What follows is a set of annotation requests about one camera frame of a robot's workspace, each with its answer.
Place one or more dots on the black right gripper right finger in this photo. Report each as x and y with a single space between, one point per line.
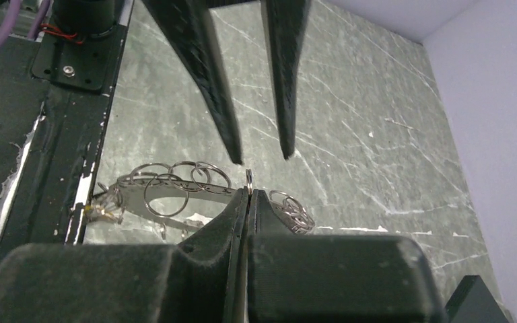
333 278

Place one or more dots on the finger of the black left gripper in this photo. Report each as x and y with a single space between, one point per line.
189 28
285 26

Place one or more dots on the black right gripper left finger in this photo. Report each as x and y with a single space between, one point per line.
193 281

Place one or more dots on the round metal key organizer disc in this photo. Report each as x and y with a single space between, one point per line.
162 203

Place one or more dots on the yellow key tag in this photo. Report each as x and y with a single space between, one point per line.
106 213

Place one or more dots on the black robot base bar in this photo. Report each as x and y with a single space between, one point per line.
55 101

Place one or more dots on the large black flat box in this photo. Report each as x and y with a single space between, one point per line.
473 302

